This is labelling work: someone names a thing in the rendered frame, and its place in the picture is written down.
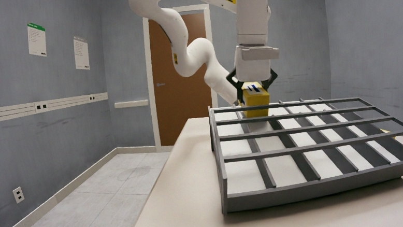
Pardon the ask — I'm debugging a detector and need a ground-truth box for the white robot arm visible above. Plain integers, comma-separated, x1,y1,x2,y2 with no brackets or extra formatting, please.
128,0,279,106

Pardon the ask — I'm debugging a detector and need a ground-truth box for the dark grey front bar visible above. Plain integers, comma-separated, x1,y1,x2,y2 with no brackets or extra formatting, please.
227,161,403,212

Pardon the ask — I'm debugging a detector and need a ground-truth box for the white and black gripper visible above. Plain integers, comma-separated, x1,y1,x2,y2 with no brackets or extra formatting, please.
226,44,278,103

